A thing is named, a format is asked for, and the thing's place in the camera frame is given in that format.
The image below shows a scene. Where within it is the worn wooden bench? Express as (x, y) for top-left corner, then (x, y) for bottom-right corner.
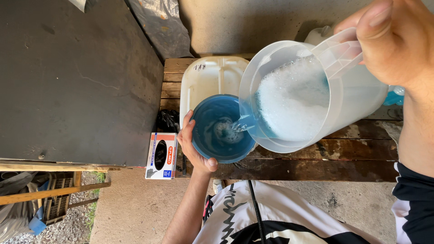
(159, 58), (404, 183)

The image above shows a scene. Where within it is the translucent plastic pitcher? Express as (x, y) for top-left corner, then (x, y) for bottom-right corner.
(238, 27), (389, 154)

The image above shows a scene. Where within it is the foamy blue liquid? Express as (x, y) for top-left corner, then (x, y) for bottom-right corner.
(239, 56), (330, 142)

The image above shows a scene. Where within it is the clear plastic sheet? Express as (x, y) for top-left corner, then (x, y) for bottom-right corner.
(125, 0), (194, 61)

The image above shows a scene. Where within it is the blue tape strip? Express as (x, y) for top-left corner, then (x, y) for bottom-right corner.
(28, 206), (47, 236)

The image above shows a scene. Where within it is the grey plastic bag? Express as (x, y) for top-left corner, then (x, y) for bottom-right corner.
(0, 171), (46, 243)

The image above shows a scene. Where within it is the person's right hand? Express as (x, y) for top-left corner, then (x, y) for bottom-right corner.
(334, 0), (434, 89)

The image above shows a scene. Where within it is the white and black shirt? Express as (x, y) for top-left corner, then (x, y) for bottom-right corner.
(193, 162), (434, 244)

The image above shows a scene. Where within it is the white plastic jug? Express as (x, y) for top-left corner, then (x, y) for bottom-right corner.
(304, 26), (334, 46)

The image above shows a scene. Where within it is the silver foil sheet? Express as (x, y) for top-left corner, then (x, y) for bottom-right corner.
(67, 0), (99, 14)

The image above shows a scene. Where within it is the white box of black gloves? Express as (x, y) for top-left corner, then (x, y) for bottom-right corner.
(145, 132), (178, 180)

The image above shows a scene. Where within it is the black strap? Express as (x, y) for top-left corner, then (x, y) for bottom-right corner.
(248, 180), (268, 244)

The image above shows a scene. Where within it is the white plastic jerrycan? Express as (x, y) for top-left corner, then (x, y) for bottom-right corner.
(179, 56), (250, 129)

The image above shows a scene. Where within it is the black plastic bag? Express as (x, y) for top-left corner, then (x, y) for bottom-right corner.
(157, 109), (181, 133)

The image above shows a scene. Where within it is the wooden slat crate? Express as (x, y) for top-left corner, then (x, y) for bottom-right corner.
(40, 172), (76, 226)

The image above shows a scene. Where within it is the person's left hand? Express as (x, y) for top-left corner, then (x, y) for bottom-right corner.
(176, 109), (219, 175)

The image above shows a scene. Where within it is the blue plastic funnel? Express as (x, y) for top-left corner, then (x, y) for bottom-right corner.
(190, 94), (256, 164)

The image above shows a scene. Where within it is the long wooden plank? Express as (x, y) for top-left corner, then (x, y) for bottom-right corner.
(0, 182), (112, 206)

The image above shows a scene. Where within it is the blue plastic bottle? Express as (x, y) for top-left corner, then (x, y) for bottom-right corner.
(383, 85), (405, 106)

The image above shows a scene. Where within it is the dark grey board table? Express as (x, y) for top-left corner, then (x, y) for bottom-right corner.
(0, 0), (165, 168)

